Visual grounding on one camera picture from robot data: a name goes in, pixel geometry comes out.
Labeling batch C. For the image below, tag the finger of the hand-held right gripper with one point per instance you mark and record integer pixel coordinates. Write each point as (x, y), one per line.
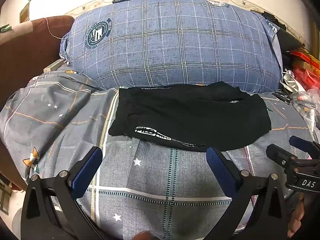
(278, 155)
(303, 145)

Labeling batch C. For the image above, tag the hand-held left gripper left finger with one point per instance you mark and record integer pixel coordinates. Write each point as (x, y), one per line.
(86, 170)

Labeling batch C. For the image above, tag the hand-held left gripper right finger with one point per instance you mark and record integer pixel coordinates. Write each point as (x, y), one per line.
(220, 170)

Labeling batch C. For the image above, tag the black pants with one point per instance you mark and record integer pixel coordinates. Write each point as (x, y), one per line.
(190, 115)

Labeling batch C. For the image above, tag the person's right hand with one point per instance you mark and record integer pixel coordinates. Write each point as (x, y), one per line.
(297, 216)

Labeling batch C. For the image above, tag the clear plastic bag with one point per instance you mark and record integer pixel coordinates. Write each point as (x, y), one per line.
(303, 102)

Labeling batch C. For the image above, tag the grey star-print bedsheet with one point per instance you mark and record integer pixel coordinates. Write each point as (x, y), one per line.
(155, 187)

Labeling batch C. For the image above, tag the red plastic bag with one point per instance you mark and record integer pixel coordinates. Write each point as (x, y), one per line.
(306, 67)

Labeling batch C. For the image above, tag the dark cloth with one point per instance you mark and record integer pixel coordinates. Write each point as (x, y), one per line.
(287, 35)

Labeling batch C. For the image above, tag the brown headboard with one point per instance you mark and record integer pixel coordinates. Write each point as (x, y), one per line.
(27, 62)

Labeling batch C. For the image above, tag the blue plaid pillow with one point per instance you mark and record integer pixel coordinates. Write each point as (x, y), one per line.
(170, 42)

